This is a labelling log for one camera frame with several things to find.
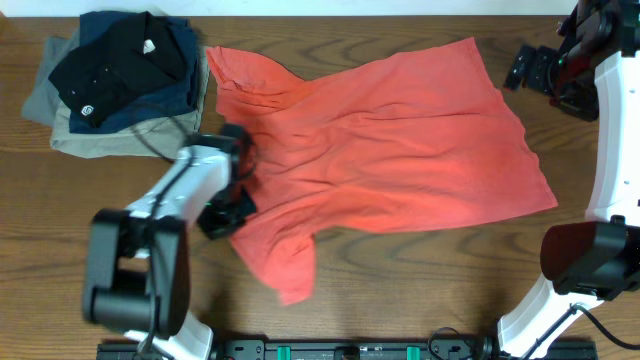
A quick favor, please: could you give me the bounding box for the black folded polo shirt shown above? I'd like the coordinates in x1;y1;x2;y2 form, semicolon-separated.
49;12;187;129

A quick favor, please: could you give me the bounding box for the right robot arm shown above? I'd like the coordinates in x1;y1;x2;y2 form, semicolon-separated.
473;0;639;359

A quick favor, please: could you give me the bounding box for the navy folded shirt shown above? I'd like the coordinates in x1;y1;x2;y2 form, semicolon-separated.
69;17;201;135

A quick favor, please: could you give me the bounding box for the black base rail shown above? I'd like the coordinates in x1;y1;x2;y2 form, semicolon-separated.
95;336;599;360

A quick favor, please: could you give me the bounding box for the khaki folded garment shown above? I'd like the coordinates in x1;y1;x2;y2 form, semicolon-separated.
50;46;209;159

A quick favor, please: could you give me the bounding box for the grey folded garment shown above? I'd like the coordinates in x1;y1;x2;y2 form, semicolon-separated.
21;29;80;127

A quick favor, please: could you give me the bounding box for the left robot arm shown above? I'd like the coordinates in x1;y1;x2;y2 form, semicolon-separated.
82;143;257;359

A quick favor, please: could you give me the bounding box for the red soccer t-shirt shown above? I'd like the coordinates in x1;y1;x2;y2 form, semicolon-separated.
206;38;557;305

